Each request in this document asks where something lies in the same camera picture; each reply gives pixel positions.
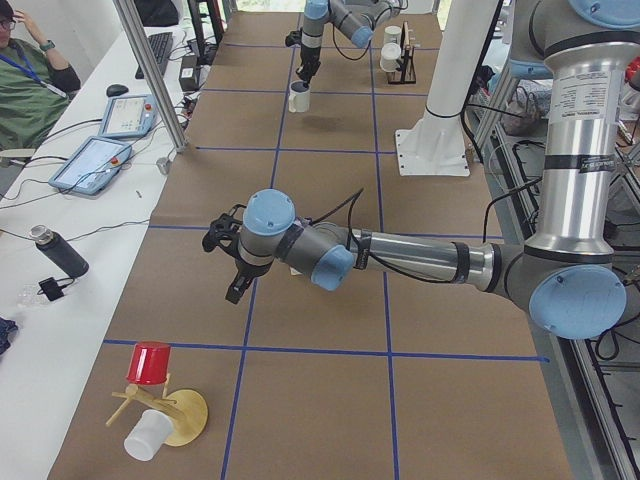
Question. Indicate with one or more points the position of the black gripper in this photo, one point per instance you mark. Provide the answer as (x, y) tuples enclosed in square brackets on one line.
[(248, 268), (310, 54)]

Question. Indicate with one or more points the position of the white mug grey inside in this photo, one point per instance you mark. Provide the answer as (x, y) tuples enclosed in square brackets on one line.
[(299, 97)]

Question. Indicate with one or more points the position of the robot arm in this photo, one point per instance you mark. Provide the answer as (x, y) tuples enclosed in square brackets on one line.
[(562, 276), (356, 20)]

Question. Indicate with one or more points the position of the white cup on rack lower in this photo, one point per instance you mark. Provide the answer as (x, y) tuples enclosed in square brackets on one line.
[(390, 55)]

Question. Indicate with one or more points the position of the white cup on rack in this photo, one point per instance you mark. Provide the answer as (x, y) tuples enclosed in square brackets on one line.
[(392, 34), (390, 55)]

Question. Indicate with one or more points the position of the white cup on rack upper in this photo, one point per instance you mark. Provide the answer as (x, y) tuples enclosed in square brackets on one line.
[(392, 34)]

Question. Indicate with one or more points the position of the red plastic cup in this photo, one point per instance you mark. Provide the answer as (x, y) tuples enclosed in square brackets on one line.
[(149, 363)]

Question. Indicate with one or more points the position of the wooden cup tree stand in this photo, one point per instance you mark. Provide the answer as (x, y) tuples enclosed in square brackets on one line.
[(186, 408)]

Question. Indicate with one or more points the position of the translucent white plastic cup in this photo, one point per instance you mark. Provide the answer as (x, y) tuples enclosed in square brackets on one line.
[(148, 435)]

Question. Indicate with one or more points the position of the black power adapter box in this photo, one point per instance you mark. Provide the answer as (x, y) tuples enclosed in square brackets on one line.
[(189, 77)]

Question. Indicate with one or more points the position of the black keyboard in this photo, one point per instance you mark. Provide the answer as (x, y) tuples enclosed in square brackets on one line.
[(161, 45)]

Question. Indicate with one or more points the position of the far teach pendant tablet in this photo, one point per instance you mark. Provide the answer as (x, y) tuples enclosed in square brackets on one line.
[(128, 116)]

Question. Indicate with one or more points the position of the teach pendant tablet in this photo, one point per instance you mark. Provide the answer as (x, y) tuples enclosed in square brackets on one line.
[(91, 167), (128, 116)]

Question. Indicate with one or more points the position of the near teach pendant tablet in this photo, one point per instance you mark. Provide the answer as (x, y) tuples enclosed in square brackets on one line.
[(91, 167)]

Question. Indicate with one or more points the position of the black computer mouse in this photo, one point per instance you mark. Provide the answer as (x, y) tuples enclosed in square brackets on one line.
[(116, 90)]

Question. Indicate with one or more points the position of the black binder clip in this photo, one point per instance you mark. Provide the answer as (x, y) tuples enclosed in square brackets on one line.
[(53, 289)]

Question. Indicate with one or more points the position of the black water bottle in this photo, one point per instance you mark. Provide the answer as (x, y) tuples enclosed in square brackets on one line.
[(59, 251)]

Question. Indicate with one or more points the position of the person in green shirt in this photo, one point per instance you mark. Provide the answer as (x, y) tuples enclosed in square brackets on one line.
[(37, 81)]

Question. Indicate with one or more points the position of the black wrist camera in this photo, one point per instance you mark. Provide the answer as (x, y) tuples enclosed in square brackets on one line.
[(223, 233), (293, 38)]

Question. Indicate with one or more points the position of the black wire mug rack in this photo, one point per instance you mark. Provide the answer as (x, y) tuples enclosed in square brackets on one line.
[(403, 71)]

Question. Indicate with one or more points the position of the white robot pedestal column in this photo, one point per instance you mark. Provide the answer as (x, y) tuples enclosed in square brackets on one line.
[(435, 145)]

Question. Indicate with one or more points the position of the aluminium frame post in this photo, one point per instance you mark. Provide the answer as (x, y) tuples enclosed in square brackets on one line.
[(143, 54)]

